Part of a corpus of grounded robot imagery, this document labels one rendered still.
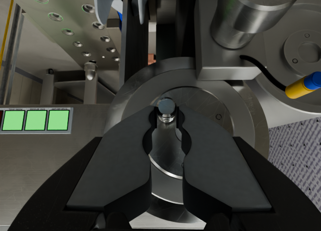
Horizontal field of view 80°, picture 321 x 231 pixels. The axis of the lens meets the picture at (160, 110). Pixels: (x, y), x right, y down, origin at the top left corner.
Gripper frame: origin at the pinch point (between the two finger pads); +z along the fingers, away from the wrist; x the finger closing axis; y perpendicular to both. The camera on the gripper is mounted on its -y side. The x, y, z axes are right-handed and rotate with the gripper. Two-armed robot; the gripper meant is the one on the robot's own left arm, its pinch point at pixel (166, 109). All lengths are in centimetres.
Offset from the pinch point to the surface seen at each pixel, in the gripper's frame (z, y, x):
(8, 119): 31, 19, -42
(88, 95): 241, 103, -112
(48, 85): 259, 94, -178
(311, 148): 9.2, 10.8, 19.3
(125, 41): 9.1, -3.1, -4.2
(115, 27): 25.9, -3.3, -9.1
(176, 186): -0.9, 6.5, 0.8
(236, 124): 2.4, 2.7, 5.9
